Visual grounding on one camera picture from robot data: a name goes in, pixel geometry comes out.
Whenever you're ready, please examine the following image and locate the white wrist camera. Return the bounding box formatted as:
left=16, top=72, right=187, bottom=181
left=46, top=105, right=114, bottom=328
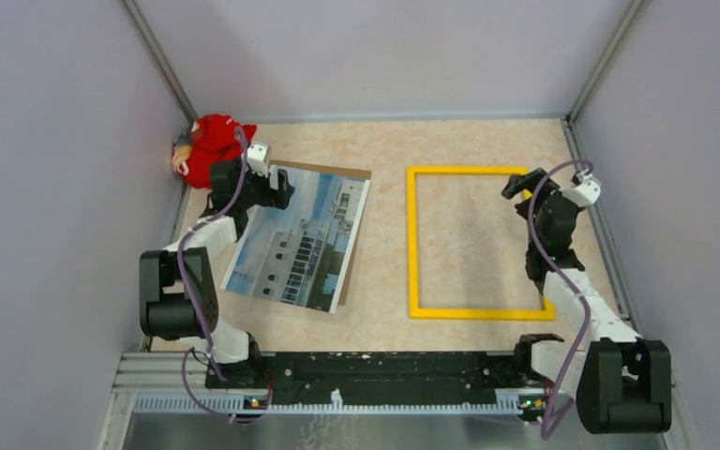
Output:
left=568, top=172, right=602, bottom=208
left=247, top=142, right=271, bottom=178

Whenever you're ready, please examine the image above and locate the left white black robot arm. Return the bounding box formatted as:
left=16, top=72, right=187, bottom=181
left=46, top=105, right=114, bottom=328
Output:
left=139, top=158, right=295, bottom=388

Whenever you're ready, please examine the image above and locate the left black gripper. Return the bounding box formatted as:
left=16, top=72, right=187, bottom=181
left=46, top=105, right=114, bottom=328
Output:
left=234, top=156, right=293, bottom=209

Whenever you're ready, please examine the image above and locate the purple cable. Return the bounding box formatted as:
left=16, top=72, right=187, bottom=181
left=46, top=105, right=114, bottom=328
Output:
left=526, top=159, right=594, bottom=441
left=175, top=126, right=269, bottom=426

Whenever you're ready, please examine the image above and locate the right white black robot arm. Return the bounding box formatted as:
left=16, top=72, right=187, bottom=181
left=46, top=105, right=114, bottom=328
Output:
left=502, top=169, right=672, bottom=436

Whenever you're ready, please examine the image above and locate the brown cardboard backing board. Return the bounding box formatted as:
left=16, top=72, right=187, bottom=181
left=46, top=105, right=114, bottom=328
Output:
left=271, top=159, right=372, bottom=306

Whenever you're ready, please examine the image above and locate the red crumpled cloth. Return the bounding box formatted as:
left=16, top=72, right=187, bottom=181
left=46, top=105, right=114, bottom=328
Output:
left=171, top=113, right=257, bottom=189

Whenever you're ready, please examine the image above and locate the yellow wooden picture frame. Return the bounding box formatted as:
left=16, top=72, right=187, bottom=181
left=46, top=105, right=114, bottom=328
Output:
left=406, top=165, right=557, bottom=322

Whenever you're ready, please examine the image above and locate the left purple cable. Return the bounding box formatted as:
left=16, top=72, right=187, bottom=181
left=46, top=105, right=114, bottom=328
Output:
left=175, top=126, right=269, bottom=426

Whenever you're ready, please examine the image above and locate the building photo print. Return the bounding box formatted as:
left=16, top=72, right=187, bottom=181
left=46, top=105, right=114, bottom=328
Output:
left=221, top=165, right=371, bottom=313

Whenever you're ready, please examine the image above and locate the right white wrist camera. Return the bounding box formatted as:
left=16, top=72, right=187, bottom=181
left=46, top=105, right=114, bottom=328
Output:
left=568, top=172, right=602, bottom=208

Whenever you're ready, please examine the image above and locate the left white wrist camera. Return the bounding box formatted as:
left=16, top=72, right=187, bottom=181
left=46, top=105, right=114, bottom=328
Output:
left=247, top=142, right=271, bottom=178

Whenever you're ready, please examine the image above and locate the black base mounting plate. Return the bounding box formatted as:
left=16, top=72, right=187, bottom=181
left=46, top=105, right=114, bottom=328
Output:
left=204, top=352, right=548, bottom=407

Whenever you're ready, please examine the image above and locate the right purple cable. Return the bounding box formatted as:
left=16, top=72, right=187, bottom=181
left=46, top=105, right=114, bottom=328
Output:
left=526, top=159, right=594, bottom=441

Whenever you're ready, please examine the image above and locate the aluminium rail with cable duct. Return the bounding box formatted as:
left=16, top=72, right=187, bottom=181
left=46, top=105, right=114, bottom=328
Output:
left=113, top=352, right=548, bottom=421

